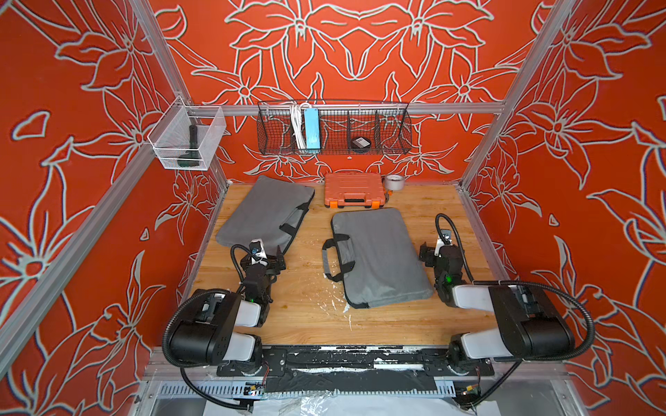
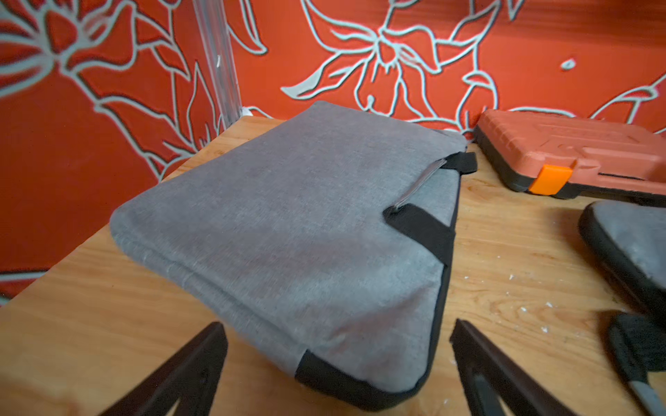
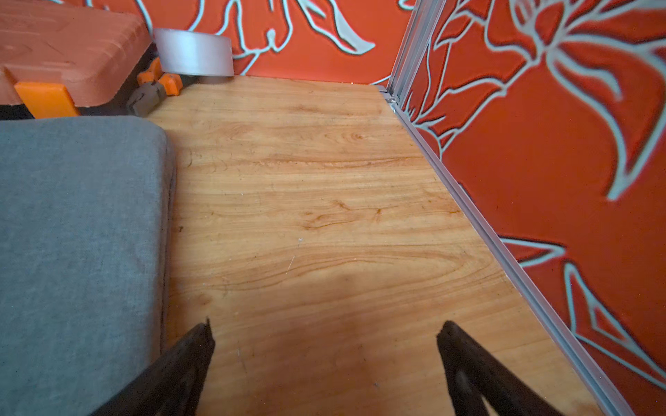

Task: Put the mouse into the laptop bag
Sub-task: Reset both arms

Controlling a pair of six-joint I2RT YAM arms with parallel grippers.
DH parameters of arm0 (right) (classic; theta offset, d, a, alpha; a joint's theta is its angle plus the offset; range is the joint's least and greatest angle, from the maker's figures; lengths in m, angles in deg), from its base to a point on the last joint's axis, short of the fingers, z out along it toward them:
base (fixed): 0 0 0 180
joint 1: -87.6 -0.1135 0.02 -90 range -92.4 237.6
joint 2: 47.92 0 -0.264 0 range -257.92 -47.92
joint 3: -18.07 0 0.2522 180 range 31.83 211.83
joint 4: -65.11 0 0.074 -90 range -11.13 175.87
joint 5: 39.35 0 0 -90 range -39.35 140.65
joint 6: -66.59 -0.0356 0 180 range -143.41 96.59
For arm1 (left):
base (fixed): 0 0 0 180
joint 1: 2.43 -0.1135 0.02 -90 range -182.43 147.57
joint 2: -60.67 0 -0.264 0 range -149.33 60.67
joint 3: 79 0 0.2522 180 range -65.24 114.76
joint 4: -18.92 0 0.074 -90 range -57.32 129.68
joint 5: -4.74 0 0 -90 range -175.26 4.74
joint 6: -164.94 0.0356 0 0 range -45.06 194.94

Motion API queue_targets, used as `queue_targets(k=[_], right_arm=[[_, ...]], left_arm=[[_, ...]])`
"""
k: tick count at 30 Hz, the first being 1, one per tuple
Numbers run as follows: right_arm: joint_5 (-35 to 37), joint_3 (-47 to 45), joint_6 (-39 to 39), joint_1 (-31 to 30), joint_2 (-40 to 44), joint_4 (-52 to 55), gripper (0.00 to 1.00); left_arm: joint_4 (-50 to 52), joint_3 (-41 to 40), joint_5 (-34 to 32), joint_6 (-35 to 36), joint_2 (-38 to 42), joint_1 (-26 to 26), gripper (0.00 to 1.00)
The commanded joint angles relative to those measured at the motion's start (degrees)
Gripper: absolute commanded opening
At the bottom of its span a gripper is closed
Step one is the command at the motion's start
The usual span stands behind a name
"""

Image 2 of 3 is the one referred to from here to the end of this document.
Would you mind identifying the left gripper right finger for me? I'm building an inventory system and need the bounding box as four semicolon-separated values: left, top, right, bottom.
450;319;574;415

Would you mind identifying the orange tool case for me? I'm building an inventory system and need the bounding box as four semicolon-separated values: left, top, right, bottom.
473;110;665;206

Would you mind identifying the grey laptop bag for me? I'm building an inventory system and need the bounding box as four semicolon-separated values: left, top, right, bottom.
579;201;665;415
109;102;477;411

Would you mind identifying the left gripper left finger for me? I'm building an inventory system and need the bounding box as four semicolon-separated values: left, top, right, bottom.
103;322;228;415

